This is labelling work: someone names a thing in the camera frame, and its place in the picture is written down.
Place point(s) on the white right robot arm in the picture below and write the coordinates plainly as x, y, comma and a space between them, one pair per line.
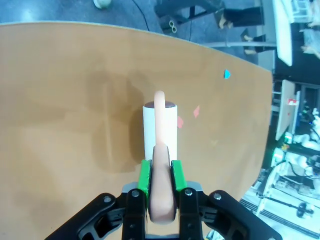
302, 142

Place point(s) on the red paper scrap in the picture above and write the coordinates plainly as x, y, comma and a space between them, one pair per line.
180, 122
196, 111

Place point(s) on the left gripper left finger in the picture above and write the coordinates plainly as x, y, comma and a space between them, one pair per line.
135, 212

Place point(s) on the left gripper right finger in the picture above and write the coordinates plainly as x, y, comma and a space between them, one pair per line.
190, 212

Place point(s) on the pale round floor object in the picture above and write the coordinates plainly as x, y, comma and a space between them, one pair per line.
102, 3

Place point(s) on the black stand base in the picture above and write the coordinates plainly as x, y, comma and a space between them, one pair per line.
190, 12

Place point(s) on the aluminium robot stand frame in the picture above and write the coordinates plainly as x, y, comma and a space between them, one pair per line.
275, 200

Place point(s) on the cyan paper scrap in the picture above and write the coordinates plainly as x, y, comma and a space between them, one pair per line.
227, 74

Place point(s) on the person in black trousers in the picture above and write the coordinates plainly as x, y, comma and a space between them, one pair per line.
245, 16

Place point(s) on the pale tape roll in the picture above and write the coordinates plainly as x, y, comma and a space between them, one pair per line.
171, 24
174, 30

